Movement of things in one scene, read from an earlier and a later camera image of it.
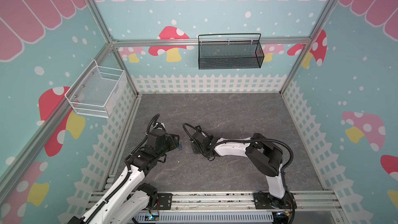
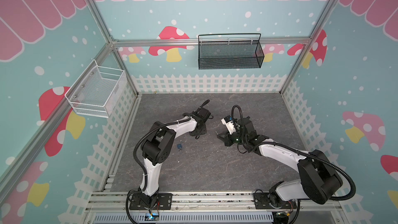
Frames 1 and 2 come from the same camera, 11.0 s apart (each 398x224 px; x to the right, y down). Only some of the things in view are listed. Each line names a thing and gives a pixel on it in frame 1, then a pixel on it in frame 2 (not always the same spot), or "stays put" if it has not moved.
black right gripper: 196,143 to 228,135
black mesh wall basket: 230,51 stays put
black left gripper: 172,141 to 192,133
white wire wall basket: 98,91 stays put
